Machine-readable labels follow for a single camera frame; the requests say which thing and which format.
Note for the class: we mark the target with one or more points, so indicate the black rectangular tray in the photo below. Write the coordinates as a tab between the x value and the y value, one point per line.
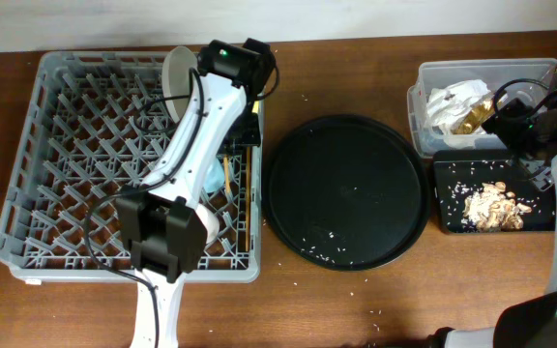
461	173

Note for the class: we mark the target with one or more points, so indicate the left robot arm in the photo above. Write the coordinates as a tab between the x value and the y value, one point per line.
164	226

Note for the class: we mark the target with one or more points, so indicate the grey dishwasher rack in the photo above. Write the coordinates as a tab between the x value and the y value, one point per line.
81	141

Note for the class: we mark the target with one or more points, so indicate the blue plastic cup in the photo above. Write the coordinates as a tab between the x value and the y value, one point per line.
215	177

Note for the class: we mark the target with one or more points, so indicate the pink plastic cup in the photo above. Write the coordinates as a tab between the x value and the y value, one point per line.
210	222

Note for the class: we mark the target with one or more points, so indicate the white napkin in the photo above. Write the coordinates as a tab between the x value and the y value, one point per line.
447	107

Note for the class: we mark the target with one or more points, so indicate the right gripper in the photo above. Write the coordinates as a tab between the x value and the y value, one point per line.
509	122

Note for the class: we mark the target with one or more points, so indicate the wooden chopstick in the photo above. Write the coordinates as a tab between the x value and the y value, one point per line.
248	197
227	175

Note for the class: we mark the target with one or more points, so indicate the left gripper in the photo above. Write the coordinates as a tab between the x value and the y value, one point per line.
252	134

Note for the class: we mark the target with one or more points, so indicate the round black tray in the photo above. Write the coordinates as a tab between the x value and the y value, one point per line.
346	192

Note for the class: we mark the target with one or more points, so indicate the clear plastic bin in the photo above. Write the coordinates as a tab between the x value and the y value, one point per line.
429	140

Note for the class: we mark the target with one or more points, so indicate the food scraps pile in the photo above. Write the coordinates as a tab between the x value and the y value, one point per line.
493	208

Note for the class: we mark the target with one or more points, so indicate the gold snack wrapper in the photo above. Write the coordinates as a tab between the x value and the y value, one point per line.
475	117

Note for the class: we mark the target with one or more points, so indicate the grey round plate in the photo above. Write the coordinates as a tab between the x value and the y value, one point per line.
175	80

